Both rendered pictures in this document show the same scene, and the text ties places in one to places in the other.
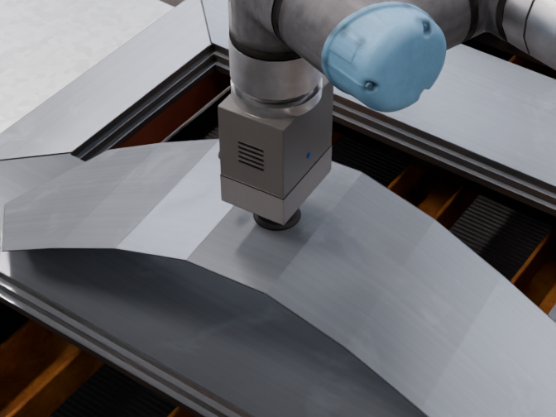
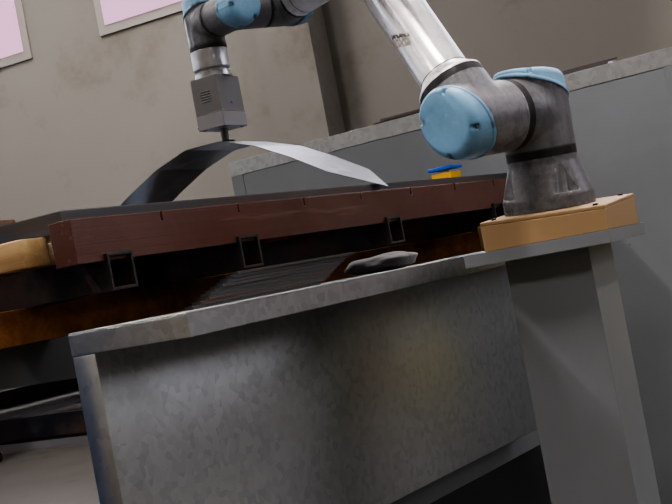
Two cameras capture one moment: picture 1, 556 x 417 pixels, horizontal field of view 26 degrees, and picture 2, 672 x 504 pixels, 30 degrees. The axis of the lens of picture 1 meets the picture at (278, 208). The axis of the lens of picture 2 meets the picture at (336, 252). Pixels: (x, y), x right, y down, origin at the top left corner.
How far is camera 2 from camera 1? 2.02 m
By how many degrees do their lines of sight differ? 44
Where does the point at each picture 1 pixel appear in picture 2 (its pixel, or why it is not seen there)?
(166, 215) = (179, 164)
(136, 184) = (168, 185)
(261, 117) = (206, 76)
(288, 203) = (225, 115)
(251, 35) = (196, 39)
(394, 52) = not seen: outside the picture
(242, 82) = (197, 64)
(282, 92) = (212, 61)
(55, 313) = not seen: hidden behind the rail
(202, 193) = (195, 160)
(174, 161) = (185, 178)
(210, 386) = not seen: hidden behind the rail
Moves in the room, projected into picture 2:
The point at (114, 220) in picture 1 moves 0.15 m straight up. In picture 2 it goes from (157, 180) to (143, 108)
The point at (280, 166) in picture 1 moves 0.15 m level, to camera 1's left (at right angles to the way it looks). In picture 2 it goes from (217, 93) to (142, 107)
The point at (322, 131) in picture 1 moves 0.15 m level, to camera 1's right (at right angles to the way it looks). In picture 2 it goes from (237, 97) to (310, 84)
